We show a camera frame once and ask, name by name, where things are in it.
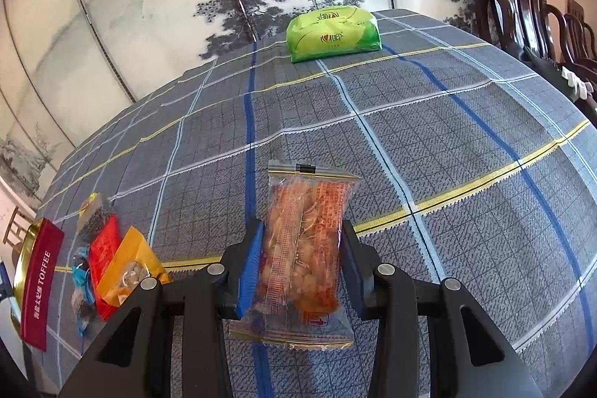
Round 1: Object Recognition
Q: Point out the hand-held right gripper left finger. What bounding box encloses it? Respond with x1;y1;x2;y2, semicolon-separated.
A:
56;218;266;398

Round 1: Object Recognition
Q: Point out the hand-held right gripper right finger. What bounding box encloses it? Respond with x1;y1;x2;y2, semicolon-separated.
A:
340;221;544;398

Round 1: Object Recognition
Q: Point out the clear packet of orange snacks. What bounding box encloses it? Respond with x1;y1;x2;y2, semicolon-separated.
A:
228;160;362;351

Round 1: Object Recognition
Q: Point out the orange snack packet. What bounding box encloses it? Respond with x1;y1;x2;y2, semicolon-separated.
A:
100;226;171;306

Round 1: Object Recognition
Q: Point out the red snack packet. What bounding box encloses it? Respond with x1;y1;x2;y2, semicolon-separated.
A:
88;214;123;322

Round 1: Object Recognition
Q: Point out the blue candy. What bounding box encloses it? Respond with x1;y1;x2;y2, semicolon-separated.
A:
72;265;96;287

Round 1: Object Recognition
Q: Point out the blue-ended clear snack packet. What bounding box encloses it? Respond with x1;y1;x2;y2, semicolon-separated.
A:
70;286;96;337

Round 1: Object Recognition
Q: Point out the red and gold tin box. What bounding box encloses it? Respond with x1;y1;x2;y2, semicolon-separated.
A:
12;218;65;351

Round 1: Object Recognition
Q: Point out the grey plaid tablecloth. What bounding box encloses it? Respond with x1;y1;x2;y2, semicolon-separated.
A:
19;9;597;398

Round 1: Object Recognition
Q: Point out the dark sesame bar packet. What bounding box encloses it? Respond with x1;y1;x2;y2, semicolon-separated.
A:
77;197;115;240

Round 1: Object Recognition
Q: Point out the green snack packet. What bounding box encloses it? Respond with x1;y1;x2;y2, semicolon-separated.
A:
286;5;382;64

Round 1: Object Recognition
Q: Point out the light wooden chair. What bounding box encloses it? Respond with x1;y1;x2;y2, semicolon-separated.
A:
2;207;35;247

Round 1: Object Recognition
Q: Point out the dark cloth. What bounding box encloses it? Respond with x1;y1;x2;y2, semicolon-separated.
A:
522;46;597;123

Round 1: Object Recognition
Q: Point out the small white object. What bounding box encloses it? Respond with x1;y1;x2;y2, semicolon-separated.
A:
561;67;595;101

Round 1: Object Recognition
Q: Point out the dark wooden chair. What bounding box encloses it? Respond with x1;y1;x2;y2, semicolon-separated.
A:
562;0;597;65
476;0;563;63

